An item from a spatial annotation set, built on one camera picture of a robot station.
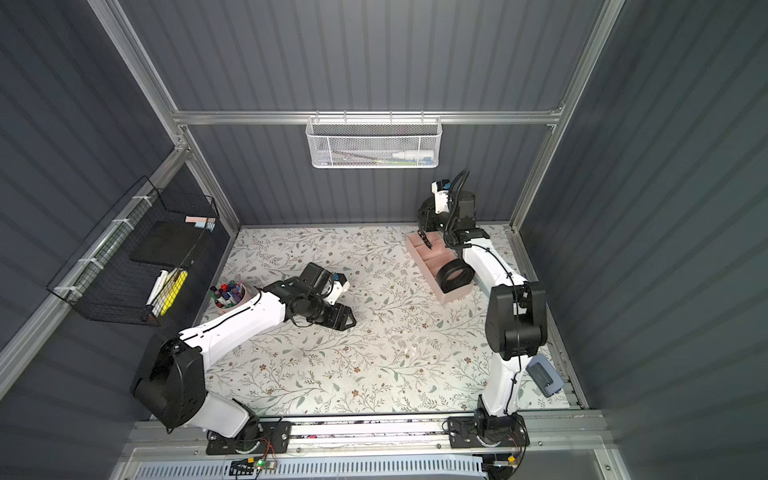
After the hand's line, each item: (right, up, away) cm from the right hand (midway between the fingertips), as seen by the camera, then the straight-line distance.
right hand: (427, 208), depth 90 cm
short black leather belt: (0, -9, +7) cm, 12 cm away
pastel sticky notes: (-66, -5, -6) cm, 66 cm away
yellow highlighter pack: (-63, -23, -22) cm, 70 cm away
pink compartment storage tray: (+2, -16, +12) cm, 20 cm away
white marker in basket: (-66, -22, -21) cm, 73 cm away
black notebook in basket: (-71, -11, -11) cm, 73 cm away
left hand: (-24, -33, -7) cm, 41 cm away
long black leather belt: (+7, -18, -1) cm, 19 cm away
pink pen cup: (-58, -27, -5) cm, 64 cm away
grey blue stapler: (+31, -48, -9) cm, 58 cm away
